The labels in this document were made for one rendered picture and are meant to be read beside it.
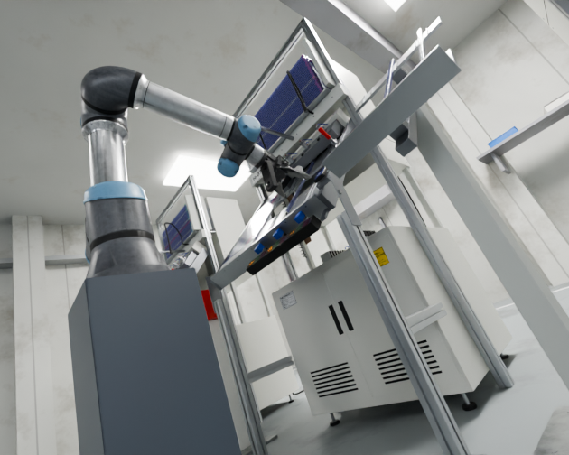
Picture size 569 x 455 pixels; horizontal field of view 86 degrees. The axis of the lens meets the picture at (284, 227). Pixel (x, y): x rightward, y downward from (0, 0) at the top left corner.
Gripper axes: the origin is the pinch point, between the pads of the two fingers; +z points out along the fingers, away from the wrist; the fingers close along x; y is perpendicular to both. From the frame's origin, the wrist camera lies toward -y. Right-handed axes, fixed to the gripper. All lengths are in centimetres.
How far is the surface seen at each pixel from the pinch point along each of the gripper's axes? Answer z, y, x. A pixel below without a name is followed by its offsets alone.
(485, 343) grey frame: 68, -46, -24
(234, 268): -5.1, -26.0, 31.2
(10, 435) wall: -36, -68, 409
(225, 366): 26, -45, 83
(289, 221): -6.2, -25.7, -5.3
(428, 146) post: 5, -21, -49
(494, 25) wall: 179, 350, -114
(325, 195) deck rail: -5.2, -25.0, -21.0
